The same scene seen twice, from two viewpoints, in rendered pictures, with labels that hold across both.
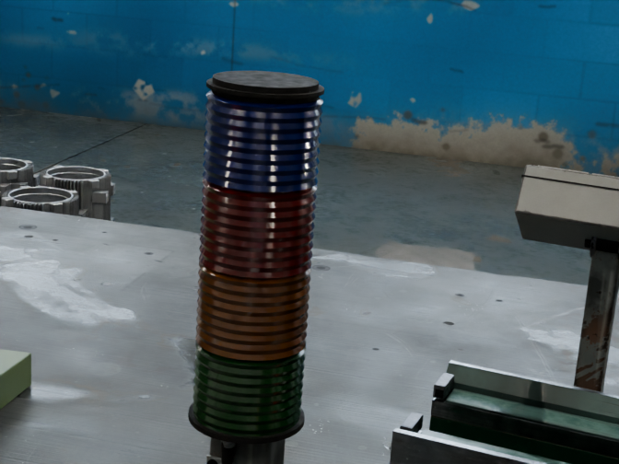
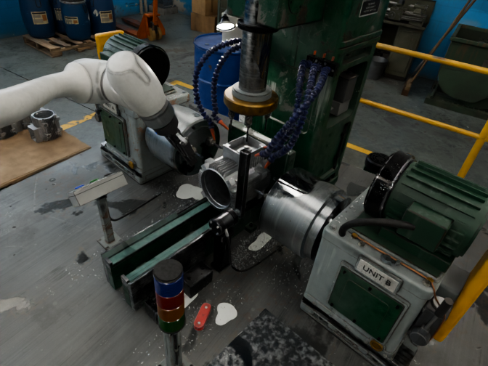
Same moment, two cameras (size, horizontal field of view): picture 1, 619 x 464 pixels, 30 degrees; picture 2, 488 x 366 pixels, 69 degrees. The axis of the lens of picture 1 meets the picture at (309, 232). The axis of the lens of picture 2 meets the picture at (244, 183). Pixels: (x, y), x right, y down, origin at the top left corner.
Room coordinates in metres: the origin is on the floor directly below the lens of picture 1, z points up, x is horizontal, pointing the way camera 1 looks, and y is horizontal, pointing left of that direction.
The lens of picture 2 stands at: (0.32, 0.42, 1.80)
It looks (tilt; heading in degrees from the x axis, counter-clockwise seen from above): 37 degrees down; 288
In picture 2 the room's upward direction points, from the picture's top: 6 degrees clockwise
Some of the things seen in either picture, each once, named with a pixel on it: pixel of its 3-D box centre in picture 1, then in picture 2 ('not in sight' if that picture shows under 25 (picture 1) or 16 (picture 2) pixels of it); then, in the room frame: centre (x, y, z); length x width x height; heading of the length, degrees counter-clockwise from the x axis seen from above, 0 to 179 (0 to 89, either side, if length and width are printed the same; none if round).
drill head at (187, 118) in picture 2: not in sight; (175, 134); (1.00, -0.71, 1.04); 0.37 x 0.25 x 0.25; 159
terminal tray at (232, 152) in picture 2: not in sight; (244, 153); (0.66, -0.61, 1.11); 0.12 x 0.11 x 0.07; 68
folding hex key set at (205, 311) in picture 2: not in sight; (202, 316); (0.58, -0.14, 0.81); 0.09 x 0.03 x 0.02; 94
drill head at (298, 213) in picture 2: not in sight; (311, 217); (0.36, -0.46, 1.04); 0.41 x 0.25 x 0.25; 159
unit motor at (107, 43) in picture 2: not in sight; (127, 88); (1.27, -0.79, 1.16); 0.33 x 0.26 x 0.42; 159
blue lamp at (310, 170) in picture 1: (262, 137); (168, 279); (0.58, 0.03, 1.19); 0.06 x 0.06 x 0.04
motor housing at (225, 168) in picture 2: not in sight; (234, 178); (0.67, -0.58, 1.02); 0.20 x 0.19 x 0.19; 68
